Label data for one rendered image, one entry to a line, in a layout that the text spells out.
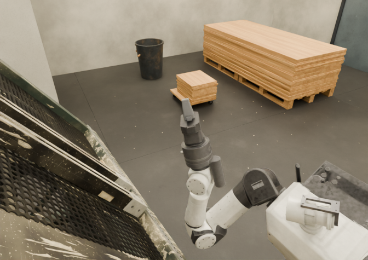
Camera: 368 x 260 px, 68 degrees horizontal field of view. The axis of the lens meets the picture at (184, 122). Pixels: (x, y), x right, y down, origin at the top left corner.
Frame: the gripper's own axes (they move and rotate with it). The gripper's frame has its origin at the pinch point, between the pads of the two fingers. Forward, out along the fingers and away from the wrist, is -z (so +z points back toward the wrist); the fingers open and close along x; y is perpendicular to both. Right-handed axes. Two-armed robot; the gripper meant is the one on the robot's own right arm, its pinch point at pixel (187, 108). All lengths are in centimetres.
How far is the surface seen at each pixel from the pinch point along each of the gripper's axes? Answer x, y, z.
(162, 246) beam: -17, 26, 66
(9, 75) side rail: -80, 101, -16
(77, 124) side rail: -104, 86, 29
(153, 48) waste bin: -411, 63, 14
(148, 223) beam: -29, 33, 62
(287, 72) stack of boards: -311, -129, 81
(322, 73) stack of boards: -330, -186, 100
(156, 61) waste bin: -420, 63, 38
